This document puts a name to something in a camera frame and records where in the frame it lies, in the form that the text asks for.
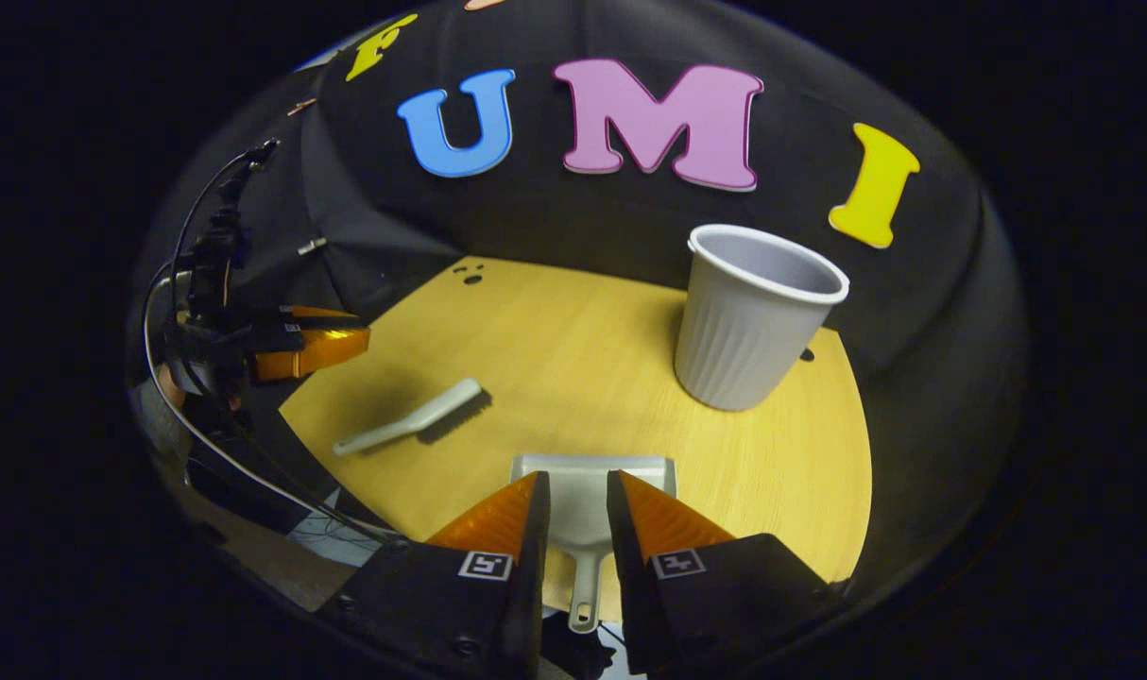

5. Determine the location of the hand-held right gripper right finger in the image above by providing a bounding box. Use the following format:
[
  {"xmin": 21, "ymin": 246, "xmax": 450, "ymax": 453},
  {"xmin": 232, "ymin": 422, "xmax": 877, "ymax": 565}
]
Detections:
[{"xmin": 607, "ymin": 469, "xmax": 834, "ymax": 676}]

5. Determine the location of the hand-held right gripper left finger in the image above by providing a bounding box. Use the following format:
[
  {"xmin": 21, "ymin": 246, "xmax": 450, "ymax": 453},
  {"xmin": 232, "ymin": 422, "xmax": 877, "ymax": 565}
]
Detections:
[{"xmin": 317, "ymin": 470, "xmax": 553, "ymax": 680}]

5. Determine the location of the white dustpan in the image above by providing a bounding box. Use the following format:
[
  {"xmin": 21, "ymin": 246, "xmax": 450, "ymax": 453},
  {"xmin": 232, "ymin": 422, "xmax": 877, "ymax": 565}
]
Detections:
[{"xmin": 509, "ymin": 453, "xmax": 676, "ymax": 635}]

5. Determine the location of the small white broom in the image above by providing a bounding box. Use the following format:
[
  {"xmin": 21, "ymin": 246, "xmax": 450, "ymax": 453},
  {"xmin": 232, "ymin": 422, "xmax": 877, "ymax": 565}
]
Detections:
[{"xmin": 333, "ymin": 378, "xmax": 492, "ymax": 458}]

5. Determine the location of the white ribbed garbage bin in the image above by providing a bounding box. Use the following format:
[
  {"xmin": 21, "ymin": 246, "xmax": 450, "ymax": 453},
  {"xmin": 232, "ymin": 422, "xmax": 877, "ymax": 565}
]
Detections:
[{"xmin": 674, "ymin": 224, "xmax": 850, "ymax": 413}]

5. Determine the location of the grey cable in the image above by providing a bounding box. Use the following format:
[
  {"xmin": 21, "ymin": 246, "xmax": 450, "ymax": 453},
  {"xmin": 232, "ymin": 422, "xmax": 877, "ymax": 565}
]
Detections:
[{"xmin": 142, "ymin": 255, "xmax": 404, "ymax": 544}]

